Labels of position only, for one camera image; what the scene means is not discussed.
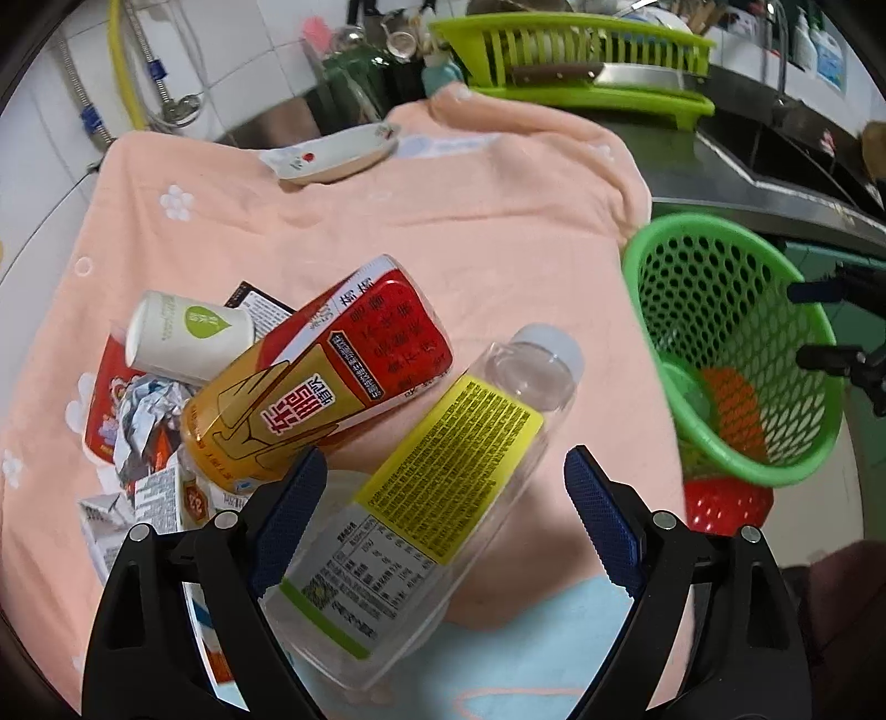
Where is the crumpled white paper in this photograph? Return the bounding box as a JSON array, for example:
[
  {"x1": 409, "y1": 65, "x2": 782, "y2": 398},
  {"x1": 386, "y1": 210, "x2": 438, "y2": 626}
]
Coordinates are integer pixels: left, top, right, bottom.
[{"x1": 112, "y1": 375, "x2": 194, "y2": 485}]

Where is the clear bottle yellow label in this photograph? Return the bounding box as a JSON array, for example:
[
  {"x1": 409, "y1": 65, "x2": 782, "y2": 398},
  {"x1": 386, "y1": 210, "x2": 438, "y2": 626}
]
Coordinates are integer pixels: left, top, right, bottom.
[{"x1": 266, "y1": 324, "x2": 584, "y2": 692}]

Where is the dark green knife block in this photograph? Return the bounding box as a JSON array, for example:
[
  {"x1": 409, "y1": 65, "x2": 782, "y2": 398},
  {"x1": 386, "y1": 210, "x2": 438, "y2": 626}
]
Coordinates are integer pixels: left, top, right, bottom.
[{"x1": 323, "y1": 47, "x2": 426, "y2": 123}]

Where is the steel kitchen sink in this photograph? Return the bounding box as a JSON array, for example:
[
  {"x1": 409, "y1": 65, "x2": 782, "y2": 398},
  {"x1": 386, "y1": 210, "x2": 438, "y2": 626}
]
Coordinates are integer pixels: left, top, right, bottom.
[{"x1": 698, "y1": 64, "x2": 886, "y2": 230}]

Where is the white blue detergent bottle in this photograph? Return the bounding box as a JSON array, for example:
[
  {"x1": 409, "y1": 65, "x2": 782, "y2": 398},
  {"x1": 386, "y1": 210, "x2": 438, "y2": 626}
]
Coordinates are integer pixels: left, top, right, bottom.
[{"x1": 811, "y1": 13, "x2": 846, "y2": 93}]

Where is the green perforated waste basket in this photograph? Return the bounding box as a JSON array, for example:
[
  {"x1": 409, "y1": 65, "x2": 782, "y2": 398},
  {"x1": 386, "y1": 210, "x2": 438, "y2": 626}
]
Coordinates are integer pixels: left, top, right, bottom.
[{"x1": 622, "y1": 213, "x2": 842, "y2": 489}]

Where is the person's right hand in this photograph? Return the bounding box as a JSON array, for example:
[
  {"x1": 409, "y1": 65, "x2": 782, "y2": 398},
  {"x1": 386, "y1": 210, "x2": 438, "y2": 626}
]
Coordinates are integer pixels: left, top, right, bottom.
[{"x1": 808, "y1": 540, "x2": 884, "y2": 646}]

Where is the peach flower-pattern towel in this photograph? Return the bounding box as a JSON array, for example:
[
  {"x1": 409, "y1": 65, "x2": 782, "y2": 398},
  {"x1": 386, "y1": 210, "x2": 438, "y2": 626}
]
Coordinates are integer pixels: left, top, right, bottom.
[{"x1": 2, "y1": 84, "x2": 683, "y2": 718}]

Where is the cleaver with wooden handle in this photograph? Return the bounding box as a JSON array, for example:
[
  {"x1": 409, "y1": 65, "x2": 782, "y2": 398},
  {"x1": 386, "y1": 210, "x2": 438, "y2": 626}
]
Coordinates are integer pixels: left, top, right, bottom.
[{"x1": 511, "y1": 61, "x2": 707, "y2": 93}]

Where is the braided metal hose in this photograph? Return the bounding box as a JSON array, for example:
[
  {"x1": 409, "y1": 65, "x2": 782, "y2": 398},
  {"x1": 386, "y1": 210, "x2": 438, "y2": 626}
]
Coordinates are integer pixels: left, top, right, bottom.
[{"x1": 48, "y1": 27, "x2": 116, "y2": 155}]

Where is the red gold drink bottle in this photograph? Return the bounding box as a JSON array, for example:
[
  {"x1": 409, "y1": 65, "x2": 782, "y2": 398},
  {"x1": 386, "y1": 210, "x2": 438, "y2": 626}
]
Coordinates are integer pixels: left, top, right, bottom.
[{"x1": 182, "y1": 255, "x2": 454, "y2": 495}]

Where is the white paper cup green leaf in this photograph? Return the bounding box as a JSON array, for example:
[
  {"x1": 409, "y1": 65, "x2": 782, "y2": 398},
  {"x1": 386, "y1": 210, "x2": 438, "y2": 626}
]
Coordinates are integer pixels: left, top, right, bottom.
[{"x1": 125, "y1": 291, "x2": 255, "y2": 385}]

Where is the red perforated basket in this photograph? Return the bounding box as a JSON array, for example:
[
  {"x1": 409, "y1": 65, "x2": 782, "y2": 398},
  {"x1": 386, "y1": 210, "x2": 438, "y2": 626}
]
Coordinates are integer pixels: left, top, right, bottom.
[{"x1": 683, "y1": 477, "x2": 774, "y2": 537}]

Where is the red snack packet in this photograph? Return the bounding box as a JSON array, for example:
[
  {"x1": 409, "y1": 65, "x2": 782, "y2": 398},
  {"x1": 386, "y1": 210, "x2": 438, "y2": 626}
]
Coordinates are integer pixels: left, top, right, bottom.
[{"x1": 83, "y1": 328, "x2": 143, "y2": 464}]

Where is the yellow gas hose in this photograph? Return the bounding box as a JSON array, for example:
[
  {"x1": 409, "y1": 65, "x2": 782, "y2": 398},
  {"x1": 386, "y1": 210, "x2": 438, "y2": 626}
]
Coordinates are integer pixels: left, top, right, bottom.
[{"x1": 106, "y1": 0, "x2": 149, "y2": 134}]

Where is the green dish rack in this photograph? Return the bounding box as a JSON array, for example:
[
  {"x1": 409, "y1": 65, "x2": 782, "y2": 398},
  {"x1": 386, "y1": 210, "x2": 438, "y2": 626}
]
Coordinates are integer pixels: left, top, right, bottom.
[{"x1": 430, "y1": 12, "x2": 715, "y2": 131}]

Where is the white cat-shaped dish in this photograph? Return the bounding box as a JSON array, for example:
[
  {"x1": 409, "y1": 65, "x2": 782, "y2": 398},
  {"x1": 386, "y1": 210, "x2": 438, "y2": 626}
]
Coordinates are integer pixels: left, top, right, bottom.
[{"x1": 258, "y1": 121, "x2": 401, "y2": 186}]

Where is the white grey milk carton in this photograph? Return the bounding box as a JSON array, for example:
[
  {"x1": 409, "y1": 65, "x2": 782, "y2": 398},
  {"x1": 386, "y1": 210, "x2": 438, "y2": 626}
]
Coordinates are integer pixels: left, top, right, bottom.
[{"x1": 76, "y1": 465, "x2": 195, "y2": 585}]

